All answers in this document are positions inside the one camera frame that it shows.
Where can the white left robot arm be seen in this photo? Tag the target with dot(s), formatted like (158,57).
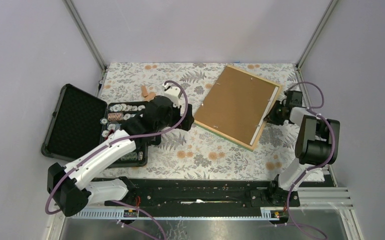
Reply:
(71,187)

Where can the aluminium cable tray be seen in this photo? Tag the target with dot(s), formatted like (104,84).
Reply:
(307,198)

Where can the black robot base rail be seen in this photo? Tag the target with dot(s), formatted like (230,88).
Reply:
(145,193)

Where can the seascape photo print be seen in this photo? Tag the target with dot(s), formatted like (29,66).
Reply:
(266,111)

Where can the brown cardboard backing board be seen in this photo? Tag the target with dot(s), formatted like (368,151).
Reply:
(235,106)

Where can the wooden picture frame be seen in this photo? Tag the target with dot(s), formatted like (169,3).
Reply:
(225,136)

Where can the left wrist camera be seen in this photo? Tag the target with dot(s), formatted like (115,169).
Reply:
(173,93)

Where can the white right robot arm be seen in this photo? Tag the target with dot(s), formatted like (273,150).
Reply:
(316,145)

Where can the tan wooden block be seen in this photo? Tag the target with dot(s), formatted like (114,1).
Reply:
(150,96)
(144,91)

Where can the floral patterned tablecloth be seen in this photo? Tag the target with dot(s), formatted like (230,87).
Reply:
(198,153)

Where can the black poker chip case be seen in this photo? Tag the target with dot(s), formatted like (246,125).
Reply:
(82,121)

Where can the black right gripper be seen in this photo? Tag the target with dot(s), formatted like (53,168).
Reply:
(270,117)

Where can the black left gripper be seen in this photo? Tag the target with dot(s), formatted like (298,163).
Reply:
(186,123)

